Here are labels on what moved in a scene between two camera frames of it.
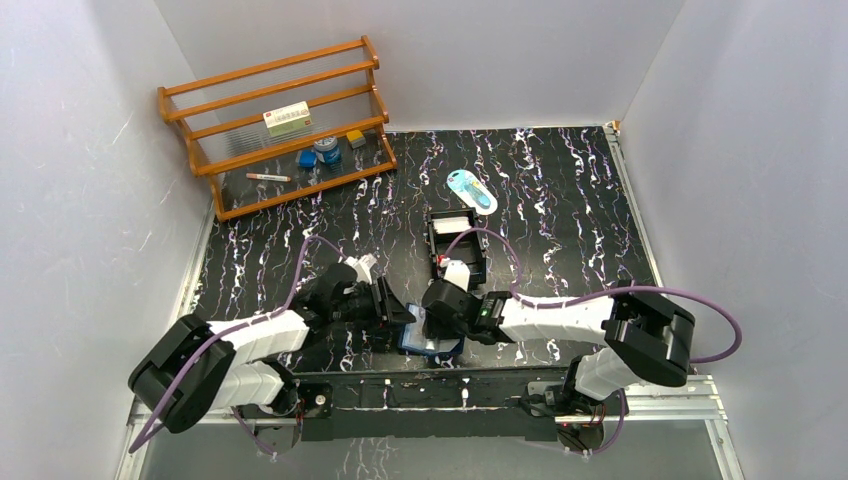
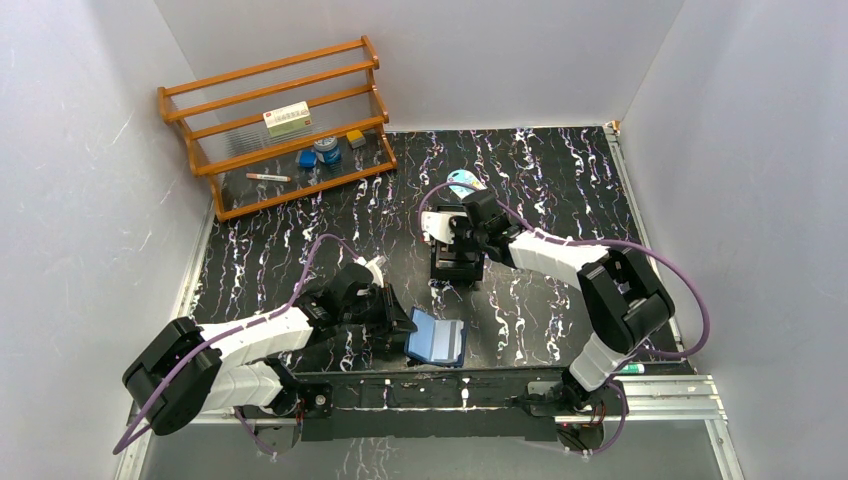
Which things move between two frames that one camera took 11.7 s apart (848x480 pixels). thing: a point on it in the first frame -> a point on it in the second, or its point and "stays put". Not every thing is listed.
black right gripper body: [464, 328] -> [481, 232]
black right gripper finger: [437, 326] -> [468, 247]
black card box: [466, 246] stays put
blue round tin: [328, 149] stays put
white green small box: [288, 118] stays put
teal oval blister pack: [473, 192] stays put
